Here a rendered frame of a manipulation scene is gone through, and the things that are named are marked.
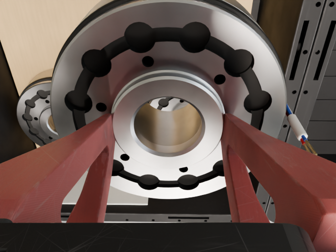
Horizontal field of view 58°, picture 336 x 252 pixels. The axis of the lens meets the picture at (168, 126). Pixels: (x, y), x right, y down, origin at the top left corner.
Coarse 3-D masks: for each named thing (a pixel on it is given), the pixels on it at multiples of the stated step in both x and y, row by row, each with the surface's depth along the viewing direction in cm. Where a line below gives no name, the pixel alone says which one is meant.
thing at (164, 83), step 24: (168, 72) 12; (120, 96) 12; (144, 96) 12; (168, 96) 12; (192, 96) 12; (216, 96) 12; (120, 120) 13; (216, 120) 12; (120, 144) 13; (144, 144) 14; (192, 144) 13; (216, 144) 13; (168, 168) 14
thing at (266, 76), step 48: (144, 0) 10; (192, 0) 10; (96, 48) 11; (144, 48) 12; (192, 48) 12; (240, 48) 11; (96, 96) 12; (240, 96) 12; (144, 192) 16; (192, 192) 16
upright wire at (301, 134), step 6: (288, 108) 14; (288, 114) 13; (294, 114) 13; (288, 120) 13; (294, 120) 13; (294, 126) 13; (300, 126) 12; (294, 132) 13; (300, 132) 12; (300, 138) 12; (306, 138) 12; (306, 150) 12; (312, 150) 11
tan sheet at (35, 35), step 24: (0, 0) 30; (24, 0) 30; (48, 0) 30; (72, 0) 30; (96, 0) 30; (240, 0) 29; (0, 24) 31; (24, 24) 31; (48, 24) 31; (72, 24) 31; (24, 48) 33; (48, 48) 33; (24, 72) 34
